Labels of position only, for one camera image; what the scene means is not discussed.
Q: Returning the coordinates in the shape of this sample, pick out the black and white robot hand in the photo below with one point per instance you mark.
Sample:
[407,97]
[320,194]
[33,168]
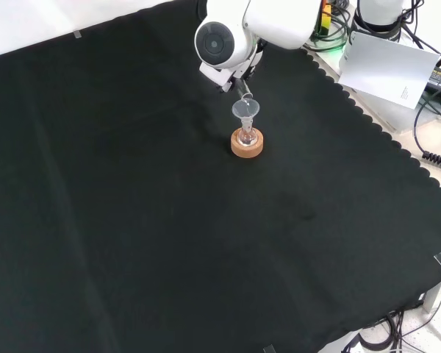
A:
[222,78]

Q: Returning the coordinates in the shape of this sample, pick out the clear glass graduated cylinder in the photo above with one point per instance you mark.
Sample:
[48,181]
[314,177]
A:
[245,96]

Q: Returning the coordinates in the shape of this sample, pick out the clear round-bottom flask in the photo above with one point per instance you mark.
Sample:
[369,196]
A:
[247,137]

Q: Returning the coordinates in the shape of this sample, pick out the clear plastic funnel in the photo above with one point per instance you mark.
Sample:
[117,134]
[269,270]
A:
[244,110]

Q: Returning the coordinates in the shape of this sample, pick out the black bench cloth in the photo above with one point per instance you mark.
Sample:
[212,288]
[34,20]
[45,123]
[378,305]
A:
[150,220]

